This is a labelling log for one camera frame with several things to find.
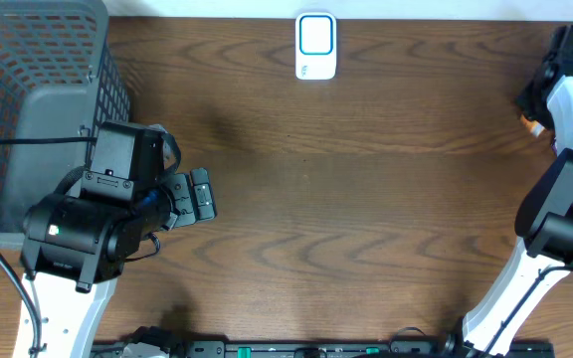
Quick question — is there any dark grey plastic basket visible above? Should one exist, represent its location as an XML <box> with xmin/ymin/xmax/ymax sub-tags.
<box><xmin>0</xmin><ymin>0</ymin><xmax>131</xmax><ymax>251</ymax></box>

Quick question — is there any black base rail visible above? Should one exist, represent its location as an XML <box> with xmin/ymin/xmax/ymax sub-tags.
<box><xmin>90</xmin><ymin>339</ymin><xmax>556</xmax><ymax>358</ymax></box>

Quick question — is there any orange white Kleenex tissue pack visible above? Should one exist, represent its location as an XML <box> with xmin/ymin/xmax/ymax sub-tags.
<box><xmin>519</xmin><ymin>115</ymin><xmax>546</xmax><ymax>137</ymax></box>

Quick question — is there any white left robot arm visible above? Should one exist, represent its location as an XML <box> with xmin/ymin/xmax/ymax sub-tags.
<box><xmin>13</xmin><ymin>121</ymin><xmax>217</xmax><ymax>357</ymax></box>

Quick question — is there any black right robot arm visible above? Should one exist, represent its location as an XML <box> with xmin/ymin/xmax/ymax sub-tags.
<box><xmin>444</xmin><ymin>25</ymin><xmax>573</xmax><ymax>357</ymax></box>

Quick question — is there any white barcode scanner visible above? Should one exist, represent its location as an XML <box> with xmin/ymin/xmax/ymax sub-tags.
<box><xmin>294</xmin><ymin>12</ymin><xmax>337</xmax><ymax>81</ymax></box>

